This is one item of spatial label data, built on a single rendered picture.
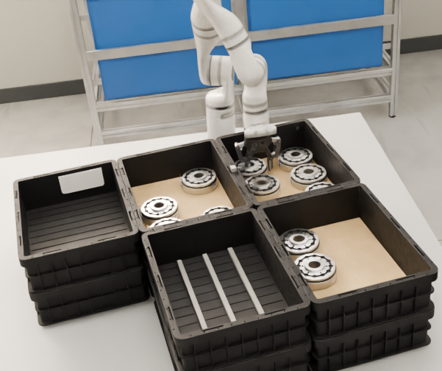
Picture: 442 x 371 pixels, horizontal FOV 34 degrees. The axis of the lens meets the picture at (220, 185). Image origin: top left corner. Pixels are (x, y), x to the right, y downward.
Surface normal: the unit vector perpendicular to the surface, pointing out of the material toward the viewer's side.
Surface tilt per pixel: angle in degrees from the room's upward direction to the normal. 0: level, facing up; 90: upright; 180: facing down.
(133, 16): 90
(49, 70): 90
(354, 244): 0
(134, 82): 90
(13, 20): 90
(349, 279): 0
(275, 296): 0
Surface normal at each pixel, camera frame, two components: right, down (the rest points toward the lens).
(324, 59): 0.11, 0.52
